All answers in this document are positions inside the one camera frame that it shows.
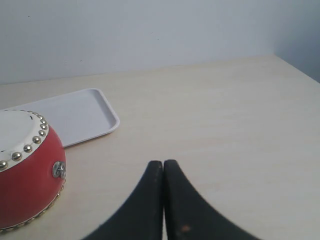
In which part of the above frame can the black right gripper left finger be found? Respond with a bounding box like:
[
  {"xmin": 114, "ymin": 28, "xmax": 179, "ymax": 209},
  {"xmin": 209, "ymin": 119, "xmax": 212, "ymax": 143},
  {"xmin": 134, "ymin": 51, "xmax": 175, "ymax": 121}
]
[{"xmin": 85, "ymin": 160, "xmax": 163, "ymax": 240}]

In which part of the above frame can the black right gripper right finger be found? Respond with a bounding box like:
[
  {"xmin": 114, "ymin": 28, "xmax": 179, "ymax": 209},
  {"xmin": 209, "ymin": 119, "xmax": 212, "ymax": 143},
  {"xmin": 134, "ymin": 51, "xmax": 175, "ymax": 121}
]
[{"xmin": 163, "ymin": 159, "xmax": 258, "ymax": 240}]

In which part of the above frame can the red small drum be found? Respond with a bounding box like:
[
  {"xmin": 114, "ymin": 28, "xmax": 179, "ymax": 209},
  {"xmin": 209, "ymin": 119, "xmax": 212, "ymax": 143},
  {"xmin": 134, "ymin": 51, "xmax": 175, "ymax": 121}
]
[{"xmin": 0, "ymin": 110, "xmax": 67, "ymax": 232}]

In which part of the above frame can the white plastic tray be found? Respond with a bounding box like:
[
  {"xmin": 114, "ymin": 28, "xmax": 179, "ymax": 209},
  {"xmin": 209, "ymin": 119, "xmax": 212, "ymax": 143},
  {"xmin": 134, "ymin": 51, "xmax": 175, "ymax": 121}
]
[{"xmin": 7, "ymin": 88, "xmax": 120, "ymax": 148}]

